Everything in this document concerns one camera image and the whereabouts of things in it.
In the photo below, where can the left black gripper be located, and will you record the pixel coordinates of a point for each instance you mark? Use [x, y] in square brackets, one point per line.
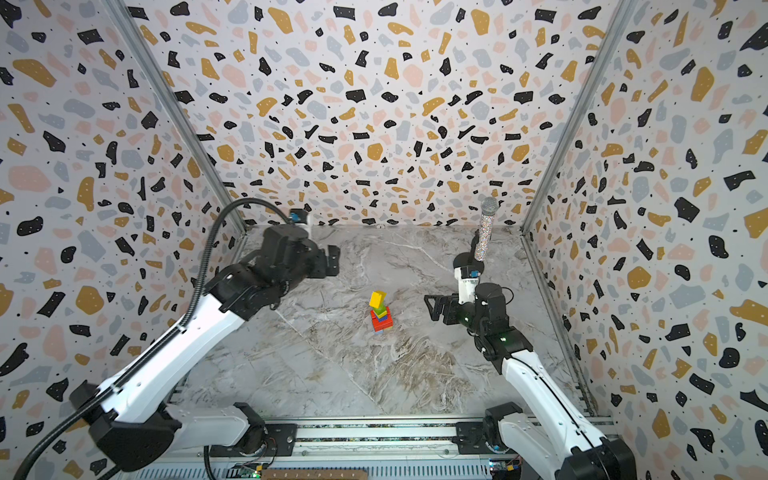
[319, 269]

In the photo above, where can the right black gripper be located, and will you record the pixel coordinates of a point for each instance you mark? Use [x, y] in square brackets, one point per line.
[448, 309]

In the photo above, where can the yellow half-round block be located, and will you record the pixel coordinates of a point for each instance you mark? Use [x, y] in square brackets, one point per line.
[377, 300]

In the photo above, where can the green cube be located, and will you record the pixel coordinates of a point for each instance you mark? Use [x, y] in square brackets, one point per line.
[380, 314]

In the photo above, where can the red block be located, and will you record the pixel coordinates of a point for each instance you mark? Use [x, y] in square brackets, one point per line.
[381, 323]

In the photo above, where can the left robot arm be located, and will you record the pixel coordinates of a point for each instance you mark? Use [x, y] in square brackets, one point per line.
[133, 426]

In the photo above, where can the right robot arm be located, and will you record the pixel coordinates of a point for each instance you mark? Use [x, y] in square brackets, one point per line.
[564, 444]

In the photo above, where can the glitter microphone on stand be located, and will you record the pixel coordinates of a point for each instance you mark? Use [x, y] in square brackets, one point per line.
[471, 263]

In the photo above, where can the wooden strip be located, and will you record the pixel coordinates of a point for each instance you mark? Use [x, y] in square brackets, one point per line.
[314, 474]

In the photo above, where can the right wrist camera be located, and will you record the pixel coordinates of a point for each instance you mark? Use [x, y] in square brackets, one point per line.
[467, 282]

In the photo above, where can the aluminium mounting rail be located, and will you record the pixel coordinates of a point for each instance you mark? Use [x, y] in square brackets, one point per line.
[409, 447]

